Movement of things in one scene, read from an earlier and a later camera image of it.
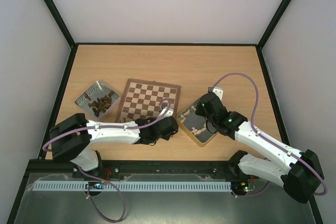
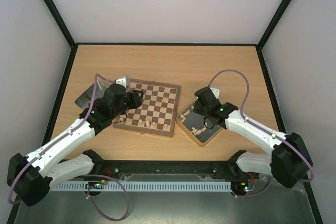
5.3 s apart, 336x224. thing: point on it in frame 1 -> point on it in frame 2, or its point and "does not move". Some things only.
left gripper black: (166, 138) -> (136, 101)
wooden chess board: (144, 99) does not move
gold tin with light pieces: (195, 126) does not move
